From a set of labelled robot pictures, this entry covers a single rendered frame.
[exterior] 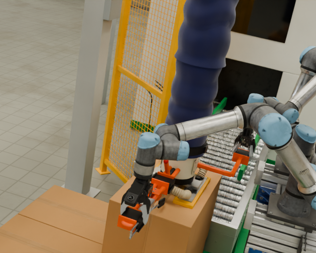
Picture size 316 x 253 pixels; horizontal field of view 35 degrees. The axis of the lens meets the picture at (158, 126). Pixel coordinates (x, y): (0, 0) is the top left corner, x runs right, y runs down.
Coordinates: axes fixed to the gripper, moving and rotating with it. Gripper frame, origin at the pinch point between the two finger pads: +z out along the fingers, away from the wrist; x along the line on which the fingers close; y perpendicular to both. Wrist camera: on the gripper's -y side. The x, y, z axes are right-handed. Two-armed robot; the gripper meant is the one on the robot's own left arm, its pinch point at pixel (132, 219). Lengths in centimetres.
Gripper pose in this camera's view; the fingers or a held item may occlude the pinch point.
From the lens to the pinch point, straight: 198.4
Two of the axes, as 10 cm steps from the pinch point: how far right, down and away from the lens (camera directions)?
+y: 3.4, -2.9, 8.9
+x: -9.3, -2.8, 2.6
